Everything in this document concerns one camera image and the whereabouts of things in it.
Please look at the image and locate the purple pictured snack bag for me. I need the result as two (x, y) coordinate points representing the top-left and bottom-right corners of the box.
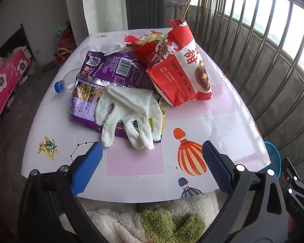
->
(70, 73), (166, 142)

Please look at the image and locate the red bag with yellow handles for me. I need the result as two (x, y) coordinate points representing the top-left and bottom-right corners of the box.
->
(53, 46), (74, 64)

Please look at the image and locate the white cotton glove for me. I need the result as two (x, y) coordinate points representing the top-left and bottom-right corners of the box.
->
(95, 85), (152, 148)
(122, 94), (165, 150)

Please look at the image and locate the red plastic wrapper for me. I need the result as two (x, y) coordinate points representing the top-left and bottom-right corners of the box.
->
(124, 30), (173, 67)

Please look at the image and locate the green fluffy cloth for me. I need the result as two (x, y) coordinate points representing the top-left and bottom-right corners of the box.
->
(141, 209), (206, 243)

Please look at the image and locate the dark cabinet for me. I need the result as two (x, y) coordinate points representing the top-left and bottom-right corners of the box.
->
(125, 0), (167, 30)

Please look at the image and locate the teal cloth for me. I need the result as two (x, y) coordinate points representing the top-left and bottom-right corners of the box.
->
(56, 22), (71, 38)

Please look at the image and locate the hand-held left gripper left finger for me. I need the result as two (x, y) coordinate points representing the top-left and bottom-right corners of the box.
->
(18, 142), (109, 243)

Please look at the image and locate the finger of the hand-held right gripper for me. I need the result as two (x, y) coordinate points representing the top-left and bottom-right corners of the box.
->
(281, 158), (301, 183)

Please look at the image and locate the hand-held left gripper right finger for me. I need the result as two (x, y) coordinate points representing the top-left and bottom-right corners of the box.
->
(202, 140), (290, 243)

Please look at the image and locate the teal plastic basket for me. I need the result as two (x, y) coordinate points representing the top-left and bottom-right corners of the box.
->
(263, 141), (282, 179)

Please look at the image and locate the white fluffy garment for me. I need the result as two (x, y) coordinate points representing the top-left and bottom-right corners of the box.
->
(58, 191), (219, 243)

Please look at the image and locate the pink floral blanket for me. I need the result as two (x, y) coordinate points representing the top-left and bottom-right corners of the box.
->
(0, 49), (31, 132)

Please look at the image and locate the red cloth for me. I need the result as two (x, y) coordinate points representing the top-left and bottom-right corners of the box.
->
(59, 29), (77, 46)

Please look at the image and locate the clear bottle with blue cap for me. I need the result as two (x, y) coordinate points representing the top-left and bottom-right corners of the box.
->
(54, 68), (79, 93)

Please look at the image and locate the white patterned curtain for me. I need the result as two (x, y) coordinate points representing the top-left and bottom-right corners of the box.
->
(80, 0), (129, 35)

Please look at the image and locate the purple barcode snack bag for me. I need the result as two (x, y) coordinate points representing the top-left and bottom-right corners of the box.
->
(80, 51), (155, 90)

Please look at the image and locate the metal balcony railing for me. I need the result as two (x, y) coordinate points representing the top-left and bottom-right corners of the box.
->
(185, 0), (304, 173)

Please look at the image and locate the yellow stick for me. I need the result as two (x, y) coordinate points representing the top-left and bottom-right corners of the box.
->
(183, 0), (194, 20)

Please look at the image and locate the dark wooden bed frame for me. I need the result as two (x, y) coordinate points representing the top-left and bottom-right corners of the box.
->
(0, 22), (36, 62)

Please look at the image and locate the red and white snack bag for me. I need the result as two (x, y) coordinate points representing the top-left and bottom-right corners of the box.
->
(146, 19), (213, 107)

